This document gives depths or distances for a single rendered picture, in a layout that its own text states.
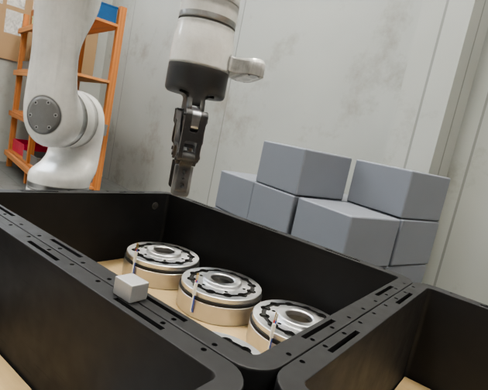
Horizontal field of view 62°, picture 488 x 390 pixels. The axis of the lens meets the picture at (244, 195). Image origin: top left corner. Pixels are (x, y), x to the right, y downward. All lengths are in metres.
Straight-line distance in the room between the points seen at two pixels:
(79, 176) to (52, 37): 0.20
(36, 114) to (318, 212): 1.40
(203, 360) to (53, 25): 0.54
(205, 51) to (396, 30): 2.81
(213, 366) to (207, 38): 0.37
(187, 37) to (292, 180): 1.53
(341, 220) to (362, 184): 0.44
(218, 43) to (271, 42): 3.49
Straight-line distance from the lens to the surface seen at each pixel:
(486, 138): 2.82
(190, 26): 0.51
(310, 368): 0.24
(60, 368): 0.33
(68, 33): 0.66
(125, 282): 0.27
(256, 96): 3.95
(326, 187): 2.08
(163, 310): 0.27
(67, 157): 0.72
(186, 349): 0.23
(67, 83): 0.65
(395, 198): 2.04
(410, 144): 2.67
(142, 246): 0.61
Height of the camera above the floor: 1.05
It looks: 8 degrees down
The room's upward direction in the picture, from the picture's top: 12 degrees clockwise
